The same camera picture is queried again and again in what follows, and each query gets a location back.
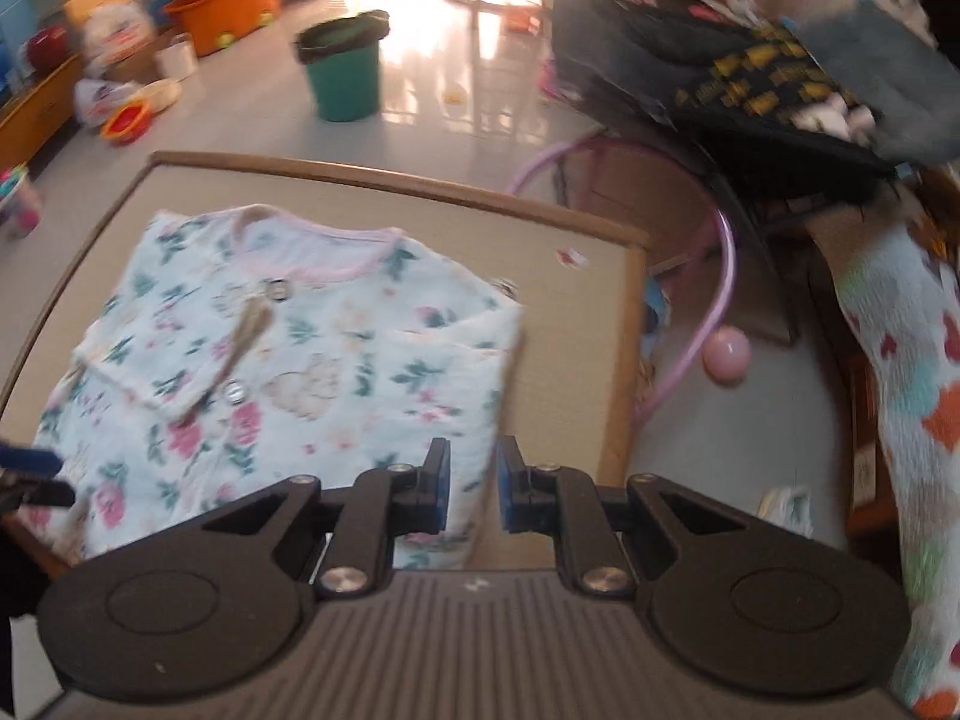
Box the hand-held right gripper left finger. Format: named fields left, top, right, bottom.
left=201, top=436, right=453, bottom=601

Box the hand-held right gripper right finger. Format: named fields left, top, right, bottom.
left=496, top=435, right=751, bottom=595

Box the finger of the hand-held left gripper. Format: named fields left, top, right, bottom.
left=0, top=476, right=77, bottom=511
left=0, top=441, right=62, bottom=475

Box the white floral baby garment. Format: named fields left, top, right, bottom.
left=19, top=202, right=526, bottom=571

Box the low wooden table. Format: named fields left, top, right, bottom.
left=0, top=151, right=650, bottom=578

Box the blue patterned toy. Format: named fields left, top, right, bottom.
left=641, top=281, right=668, bottom=361

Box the pink ball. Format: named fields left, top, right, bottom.
left=701, top=326, right=752, bottom=387

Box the small white cloth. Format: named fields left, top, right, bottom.
left=757, top=486, right=815, bottom=537

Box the white printed plastic bag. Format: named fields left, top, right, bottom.
left=81, top=4, right=158, bottom=68
left=75, top=79, right=140, bottom=128

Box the cream plastic bowl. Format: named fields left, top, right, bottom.
left=139, top=79, right=183, bottom=113

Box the red round toy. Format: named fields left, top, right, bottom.
left=19, top=24, right=72, bottom=68

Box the green trash bin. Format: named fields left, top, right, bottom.
left=295, top=10, right=392, bottom=123

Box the white plastic bucket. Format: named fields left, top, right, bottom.
left=154, top=41, right=200, bottom=82

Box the dark grey baby bouncer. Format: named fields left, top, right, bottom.
left=551, top=0, right=901, bottom=346

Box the black gold-print cushion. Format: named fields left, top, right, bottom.
left=671, top=22, right=878, bottom=158

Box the orange plastic tub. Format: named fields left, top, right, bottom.
left=163, top=0, right=282, bottom=57

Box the white bunny plush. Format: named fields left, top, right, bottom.
left=795, top=97, right=878, bottom=140

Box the grey quilted seat pad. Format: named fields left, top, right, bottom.
left=799, top=0, right=960, bottom=166

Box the pink metal chair frame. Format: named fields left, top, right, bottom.
left=506, top=131, right=740, bottom=428

